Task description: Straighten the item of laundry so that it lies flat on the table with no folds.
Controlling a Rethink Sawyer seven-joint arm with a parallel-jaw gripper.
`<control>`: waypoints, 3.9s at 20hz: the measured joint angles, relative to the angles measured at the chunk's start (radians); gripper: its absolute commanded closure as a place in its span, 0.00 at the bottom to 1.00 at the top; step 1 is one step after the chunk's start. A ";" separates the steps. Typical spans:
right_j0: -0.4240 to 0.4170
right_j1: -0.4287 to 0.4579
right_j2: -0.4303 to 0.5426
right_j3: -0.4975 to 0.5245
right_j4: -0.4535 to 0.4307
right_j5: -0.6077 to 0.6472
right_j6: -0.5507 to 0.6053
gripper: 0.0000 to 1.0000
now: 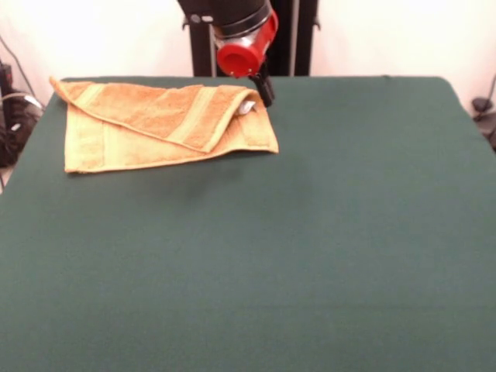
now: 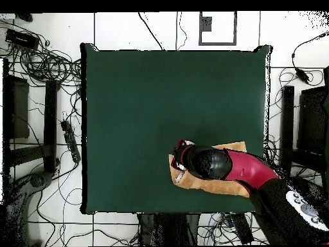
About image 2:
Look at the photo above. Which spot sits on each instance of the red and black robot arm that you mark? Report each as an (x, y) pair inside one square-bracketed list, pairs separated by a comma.
[(252, 167)]

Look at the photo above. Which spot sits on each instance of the orange terry towel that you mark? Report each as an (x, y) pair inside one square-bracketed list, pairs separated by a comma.
[(205, 185)]

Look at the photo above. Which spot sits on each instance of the black inline power adapter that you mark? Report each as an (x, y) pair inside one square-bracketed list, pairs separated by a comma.
[(302, 75)]

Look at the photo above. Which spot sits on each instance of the black frame stand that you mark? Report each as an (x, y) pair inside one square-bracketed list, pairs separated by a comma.
[(287, 128), (50, 115)]

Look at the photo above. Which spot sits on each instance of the dark grey pedestal leg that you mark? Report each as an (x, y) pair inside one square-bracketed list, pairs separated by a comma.
[(38, 181)]

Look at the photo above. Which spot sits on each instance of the black power strip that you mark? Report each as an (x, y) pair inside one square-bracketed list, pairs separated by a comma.
[(70, 141), (241, 229)]

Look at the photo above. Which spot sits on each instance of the grey square floor frame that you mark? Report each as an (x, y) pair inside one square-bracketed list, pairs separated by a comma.
[(218, 43)]

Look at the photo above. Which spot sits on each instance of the black rectangular box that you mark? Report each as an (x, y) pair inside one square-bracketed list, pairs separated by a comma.
[(21, 38)]

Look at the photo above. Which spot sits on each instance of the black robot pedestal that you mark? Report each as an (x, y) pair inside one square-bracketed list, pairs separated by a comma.
[(169, 229)]

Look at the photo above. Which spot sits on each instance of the dark green table cloth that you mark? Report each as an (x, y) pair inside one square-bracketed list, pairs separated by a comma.
[(115, 90)]

